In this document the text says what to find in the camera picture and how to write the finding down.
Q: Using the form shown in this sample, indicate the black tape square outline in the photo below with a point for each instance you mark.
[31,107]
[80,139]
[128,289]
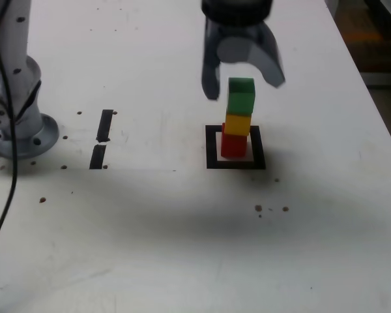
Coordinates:
[234,165]

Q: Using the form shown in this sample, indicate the black tape strip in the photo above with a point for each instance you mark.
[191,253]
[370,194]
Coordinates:
[97,159]

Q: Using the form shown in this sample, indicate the grey metal bar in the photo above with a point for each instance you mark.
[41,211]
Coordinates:
[384,79]

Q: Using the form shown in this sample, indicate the yellow cube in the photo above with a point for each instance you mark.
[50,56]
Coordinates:
[237,124]

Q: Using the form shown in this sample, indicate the red cube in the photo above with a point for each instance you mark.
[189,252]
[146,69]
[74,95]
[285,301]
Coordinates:
[234,146]

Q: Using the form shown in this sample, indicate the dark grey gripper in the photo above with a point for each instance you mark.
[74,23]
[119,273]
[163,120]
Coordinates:
[238,30]

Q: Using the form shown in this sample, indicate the green cube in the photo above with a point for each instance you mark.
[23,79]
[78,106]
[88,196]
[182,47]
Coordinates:
[241,98]

